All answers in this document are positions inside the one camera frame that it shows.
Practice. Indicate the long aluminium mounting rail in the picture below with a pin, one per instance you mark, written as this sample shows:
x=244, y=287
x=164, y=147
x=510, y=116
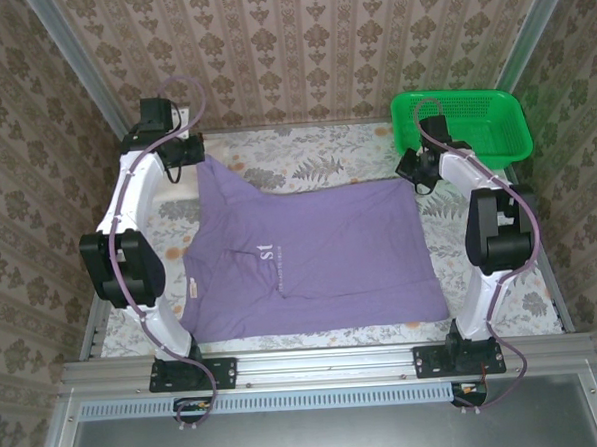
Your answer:
x=326, y=364

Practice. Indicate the yellow power connector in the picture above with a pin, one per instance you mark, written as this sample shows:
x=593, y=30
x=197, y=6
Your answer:
x=468, y=388
x=202, y=404

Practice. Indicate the green plastic basket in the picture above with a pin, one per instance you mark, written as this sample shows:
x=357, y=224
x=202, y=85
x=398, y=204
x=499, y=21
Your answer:
x=498, y=123

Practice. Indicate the grey metal sheet panel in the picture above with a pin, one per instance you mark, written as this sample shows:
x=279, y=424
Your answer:
x=330, y=437

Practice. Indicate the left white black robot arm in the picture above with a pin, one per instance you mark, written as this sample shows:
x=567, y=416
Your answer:
x=121, y=273

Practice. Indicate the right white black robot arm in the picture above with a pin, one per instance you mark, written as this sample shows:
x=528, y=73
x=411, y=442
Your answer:
x=500, y=243

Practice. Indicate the aluminium frame post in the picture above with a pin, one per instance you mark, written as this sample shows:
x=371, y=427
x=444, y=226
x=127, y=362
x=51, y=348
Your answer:
x=90, y=79
x=526, y=46

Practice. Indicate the aluminium table side rail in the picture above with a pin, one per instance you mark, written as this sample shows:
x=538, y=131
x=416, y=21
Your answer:
x=93, y=339
x=555, y=300

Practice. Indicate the purple printed t-shirt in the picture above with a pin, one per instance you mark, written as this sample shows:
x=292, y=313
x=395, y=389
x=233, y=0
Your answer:
x=320, y=262

